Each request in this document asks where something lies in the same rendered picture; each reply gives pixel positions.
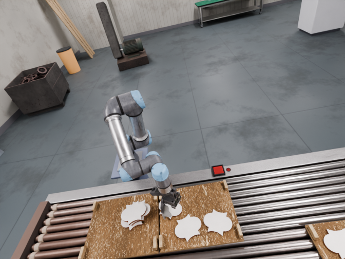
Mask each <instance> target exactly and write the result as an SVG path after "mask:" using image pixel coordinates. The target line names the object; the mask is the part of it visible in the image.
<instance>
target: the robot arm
mask: <svg viewBox="0 0 345 259"><path fill-rule="evenodd" d="M145 107H146V106H145V103H144V101H143V99H142V96H141V94H140V92H139V91H138V90H134V91H130V92H127V93H124V94H121V95H118V96H114V97H112V98H110V99H109V100H108V101H107V103H106V104H105V107H104V112H103V117H104V121H105V123H106V124H107V125H108V127H109V130H110V133H111V136H112V139H113V142H114V145H115V148H116V151H117V154H118V157H119V160H120V164H121V166H122V167H121V168H119V174H120V177H121V180H122V181H123V182H127V181H130V180H133V179H135V178H137V177H140V176H142V175H145V174H148V173H150V172H151V173H152V176H153V178H154V180H155V182H156V185H157V187H153V189H152V190H151V192H150V194H151V195H152V196H162V198H161V206H160V209H161V213H162V216H163V218H164V220H165V219H166V217H171V216H172V214H171V213H170V212H169V207H168V206H166V205H165V204H168V205H171V207H172V208H173V209H176V206H177V205H178V203H179V201H180V200H181V195H180V192H177V191H176V190H177V189H176V188H173V184H172V182H171V178H170V175H169V172H168V168H167V167H166V165H165V164H164V163H163V161H162V158H161V157H160V155H159V154H158V153H157V152H155V151H152V152H149V153H148V154H147V155H146V157H145V159H142V160H140V161H139V156H138V154H137V153H136V152H135V151H134V150H137V149H140V148H142V147H145V146H148V145H150V144H151V143H152V139H151V134H150V132H149V130H147V129H145V126H144V122H143V117H142V112H143V109H144V108H145ZM122 115H126V116H128V117H129V120H130V123H131V127H132V130H133V133H132V135H130V136H129V135H127V134H126V133H125V130H124V128H123V124H122V121H121V120H122Z"/></svg>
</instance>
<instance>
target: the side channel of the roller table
mask: <svg viewBox="0 0 345 259"><path fill-rule="evenodd" d="M51 205H52V204H51V203H50V202H49V201H43V202H40V204H39V206H38V208H37V209H36V211H35V213H34V215H33V217H32V219H31V221H30V223H29V225H28V227H27V229H26V230H25V232H24V234H23V236H22V238H21V240H20V242H19V244H18V246H17V248H16V250H15V251H14V253H13V255H12V257H11V259H26V256H27V254H28V253H32V252H31V251H30V248H31V246H32V245H33V244H36V243H35V241H34V239H35V237H36V236H37V235H40V234H39V228H40V227H43V224H42V223H43V220H45V219H47V218H46V214H47V212H50V211H49V207H50V206H51Z"/></svg>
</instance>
